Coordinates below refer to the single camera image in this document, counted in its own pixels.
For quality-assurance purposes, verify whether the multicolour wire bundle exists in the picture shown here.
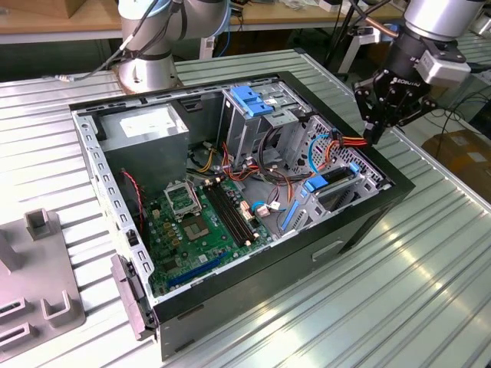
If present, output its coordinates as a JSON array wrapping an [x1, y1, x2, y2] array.
[[189, 140, 308, 210]]

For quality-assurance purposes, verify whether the grey power supply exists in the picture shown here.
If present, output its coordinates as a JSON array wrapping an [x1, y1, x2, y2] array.
[[97, 103, 191, 200]]

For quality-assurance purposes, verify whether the blue expansion slot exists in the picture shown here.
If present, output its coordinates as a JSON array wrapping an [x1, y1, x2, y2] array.
[[166, 251, 227, 288]]

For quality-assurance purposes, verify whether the black PC case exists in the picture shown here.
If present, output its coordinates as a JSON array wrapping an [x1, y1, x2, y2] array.
[[68, 71, 417, 361]]

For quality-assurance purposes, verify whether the wooden desk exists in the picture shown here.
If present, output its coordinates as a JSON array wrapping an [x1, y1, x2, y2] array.
[[0, 0, 407, 74]]

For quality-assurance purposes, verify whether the grey optical drive cage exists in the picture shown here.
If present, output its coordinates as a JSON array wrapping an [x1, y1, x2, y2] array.
[[220, 82, 311, 169]]

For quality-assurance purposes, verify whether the blue plastic drive latch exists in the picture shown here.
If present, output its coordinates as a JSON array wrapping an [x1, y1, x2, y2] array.
[[231, 86, 274, 118]]

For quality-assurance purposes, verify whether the grey plastic case panel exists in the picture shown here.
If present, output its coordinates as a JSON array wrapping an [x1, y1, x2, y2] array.
[[110, 253, 158, 342]]

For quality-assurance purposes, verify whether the grey cable with metal plug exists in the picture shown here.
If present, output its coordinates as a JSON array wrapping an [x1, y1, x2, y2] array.
[[41, 0, 162, 84]]

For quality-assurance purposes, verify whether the black case fan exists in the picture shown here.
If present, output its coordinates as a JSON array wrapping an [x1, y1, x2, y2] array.
[[120, 170, 150, 246]]

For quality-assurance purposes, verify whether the light blue data wire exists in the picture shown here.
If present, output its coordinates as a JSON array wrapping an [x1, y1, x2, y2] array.
[[308, 133, 331, 178]]

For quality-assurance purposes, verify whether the small brown cardboard box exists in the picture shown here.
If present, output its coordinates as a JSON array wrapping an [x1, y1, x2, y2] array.
[[63, 0, 93, 19]]

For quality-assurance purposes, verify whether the black RAM slot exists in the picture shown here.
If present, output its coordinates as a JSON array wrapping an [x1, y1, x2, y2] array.
[[209, 183, 249, 245], [218, 180, 258, 242], [213, 182, 253, 243], [204, 185, 243, 247]]

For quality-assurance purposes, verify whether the metal slat side table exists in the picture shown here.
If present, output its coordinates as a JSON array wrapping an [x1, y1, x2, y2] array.
[[456, 32, 491, 84]]

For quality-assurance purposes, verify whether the short blue wire white plug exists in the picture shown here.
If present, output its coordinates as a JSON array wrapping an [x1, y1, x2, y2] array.
[[251, 199, 287, 219]]

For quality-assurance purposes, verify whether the hard disk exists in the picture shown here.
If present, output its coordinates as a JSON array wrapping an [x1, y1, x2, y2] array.
[[282, 163, 361, 233]]

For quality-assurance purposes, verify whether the large cardboard box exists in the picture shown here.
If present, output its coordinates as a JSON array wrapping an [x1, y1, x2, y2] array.
[[421, 128, 491, 185]]

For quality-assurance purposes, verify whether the grey parts rack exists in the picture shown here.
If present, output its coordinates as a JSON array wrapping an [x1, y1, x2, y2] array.
[[0, 209, 86, 352]]

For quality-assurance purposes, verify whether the green motherboard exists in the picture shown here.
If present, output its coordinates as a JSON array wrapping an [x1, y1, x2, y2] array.
[[145, 174, 275, 298]]

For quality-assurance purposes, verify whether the orange red power wire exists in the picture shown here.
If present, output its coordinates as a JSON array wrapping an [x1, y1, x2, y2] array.
[[305, 130, 371, 181]]

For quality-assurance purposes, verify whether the CPU socket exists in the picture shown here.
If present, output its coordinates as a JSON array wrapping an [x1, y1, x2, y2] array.
[[182, 216, 212, 242]]

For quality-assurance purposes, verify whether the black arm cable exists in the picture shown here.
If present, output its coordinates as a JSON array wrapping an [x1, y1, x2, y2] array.
[[347, 0, 404, 39]]

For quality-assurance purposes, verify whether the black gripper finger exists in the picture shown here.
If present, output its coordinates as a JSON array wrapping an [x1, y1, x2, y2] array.
[[353, 73, 387, 146], [384, 95, 438, 130]]

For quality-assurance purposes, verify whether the metal socket cover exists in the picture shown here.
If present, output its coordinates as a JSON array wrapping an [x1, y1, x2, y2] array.
[[163, 179, 203, 222]]

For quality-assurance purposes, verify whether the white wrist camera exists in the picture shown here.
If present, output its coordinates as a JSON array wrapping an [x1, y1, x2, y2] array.
[[416, 40, 472, 86]]

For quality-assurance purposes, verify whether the red twisted fan wire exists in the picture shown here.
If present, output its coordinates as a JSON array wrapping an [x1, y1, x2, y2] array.
[[121, 171, 146, 237]]

